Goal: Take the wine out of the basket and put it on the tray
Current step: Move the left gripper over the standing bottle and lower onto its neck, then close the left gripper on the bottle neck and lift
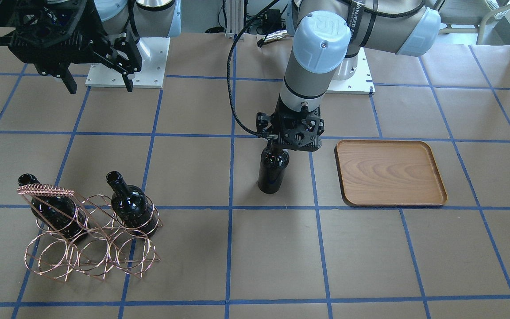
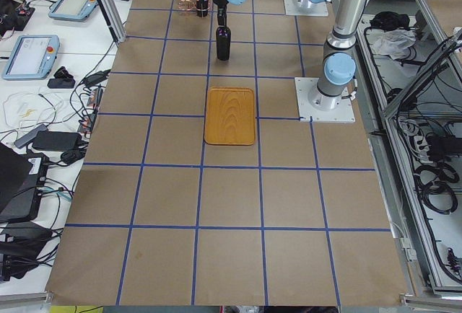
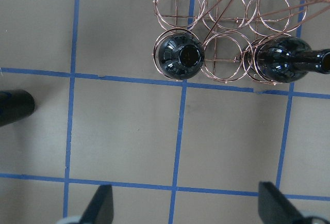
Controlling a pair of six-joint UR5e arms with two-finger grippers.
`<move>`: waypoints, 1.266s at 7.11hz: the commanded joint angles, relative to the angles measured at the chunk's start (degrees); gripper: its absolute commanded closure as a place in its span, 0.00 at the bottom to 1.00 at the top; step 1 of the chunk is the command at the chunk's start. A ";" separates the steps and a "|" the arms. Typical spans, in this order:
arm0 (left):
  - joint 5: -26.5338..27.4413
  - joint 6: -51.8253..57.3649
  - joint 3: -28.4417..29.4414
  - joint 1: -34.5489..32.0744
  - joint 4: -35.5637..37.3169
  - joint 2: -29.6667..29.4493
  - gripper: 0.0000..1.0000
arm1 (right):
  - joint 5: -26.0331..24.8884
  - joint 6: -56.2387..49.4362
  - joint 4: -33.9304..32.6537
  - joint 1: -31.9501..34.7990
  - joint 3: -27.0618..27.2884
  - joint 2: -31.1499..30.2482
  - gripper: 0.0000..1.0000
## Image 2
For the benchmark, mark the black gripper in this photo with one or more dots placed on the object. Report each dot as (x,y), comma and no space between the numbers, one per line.
(219,0)

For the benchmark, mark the wooden tray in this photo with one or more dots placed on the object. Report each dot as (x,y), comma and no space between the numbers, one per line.
(230,116)

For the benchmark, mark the teach pendant upper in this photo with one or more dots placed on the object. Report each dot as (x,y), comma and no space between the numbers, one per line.
(72,10)

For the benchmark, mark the teach pendant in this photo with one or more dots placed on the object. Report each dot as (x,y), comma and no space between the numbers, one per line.
(32,57)
(72,10)

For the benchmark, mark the teach pendant lower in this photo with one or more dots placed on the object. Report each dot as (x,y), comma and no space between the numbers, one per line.
(32,57)

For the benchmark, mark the black power adapter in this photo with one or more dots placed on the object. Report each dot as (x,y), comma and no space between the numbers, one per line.
(56,140)

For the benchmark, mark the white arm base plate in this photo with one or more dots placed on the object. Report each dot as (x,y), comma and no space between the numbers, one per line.
(311,8)
(316,107)

